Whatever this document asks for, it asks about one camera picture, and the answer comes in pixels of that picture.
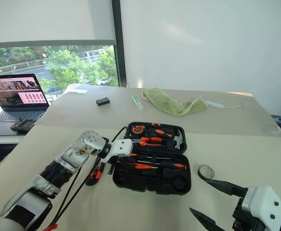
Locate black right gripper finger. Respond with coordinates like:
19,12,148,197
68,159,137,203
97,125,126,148
189,207,226,231
204,179,249,198

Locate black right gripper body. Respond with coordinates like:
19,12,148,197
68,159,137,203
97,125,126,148
231,197,270,231

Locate black plastic tool case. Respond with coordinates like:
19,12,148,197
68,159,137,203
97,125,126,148
112,121,192,195

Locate orange black tape measure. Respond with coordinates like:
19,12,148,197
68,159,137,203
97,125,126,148
131,124,145,136

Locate black electrical tape roll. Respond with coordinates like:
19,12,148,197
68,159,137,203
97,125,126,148
197,165,215,180

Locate orange black utility knife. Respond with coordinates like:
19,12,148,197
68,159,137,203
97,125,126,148
85,159,105,186

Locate short orange black screwdriver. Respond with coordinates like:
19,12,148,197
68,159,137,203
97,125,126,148
152,128,173,139

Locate long orange black screwdriver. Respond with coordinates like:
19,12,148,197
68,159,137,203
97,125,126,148
137,159,189,172

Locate clear tube with green cap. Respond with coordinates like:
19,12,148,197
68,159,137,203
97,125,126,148
131,95,145,112

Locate steel claw hammer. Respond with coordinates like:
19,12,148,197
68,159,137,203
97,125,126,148
173,131,185,150

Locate small black box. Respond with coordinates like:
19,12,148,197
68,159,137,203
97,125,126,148
96,97,111,106

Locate green towel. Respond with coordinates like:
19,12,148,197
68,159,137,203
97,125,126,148
141,88,207,117

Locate black calculator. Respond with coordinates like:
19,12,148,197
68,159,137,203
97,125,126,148
10,118,37,133

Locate open laptop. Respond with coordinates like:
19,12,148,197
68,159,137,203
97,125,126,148
0,73,51,137

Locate wide white roller blind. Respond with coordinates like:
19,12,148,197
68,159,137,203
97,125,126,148
119,0,281,116

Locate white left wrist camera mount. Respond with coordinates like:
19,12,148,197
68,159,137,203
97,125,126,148
99,139,133,167

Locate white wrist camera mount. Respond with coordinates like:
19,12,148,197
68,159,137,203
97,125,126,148
99,139,133,167
241,185,281,229

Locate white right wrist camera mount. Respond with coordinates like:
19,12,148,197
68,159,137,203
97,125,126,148
241,185,281,229

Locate orange handled pliers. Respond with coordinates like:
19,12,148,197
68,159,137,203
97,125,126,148
131,136,166,147

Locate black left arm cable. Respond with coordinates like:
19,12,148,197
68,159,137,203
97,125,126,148
51,126,129,229

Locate white adapter with cable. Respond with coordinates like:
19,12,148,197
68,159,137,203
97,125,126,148
205,100,245,109

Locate black window frame post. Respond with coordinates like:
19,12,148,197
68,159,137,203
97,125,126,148
111,0,128,88

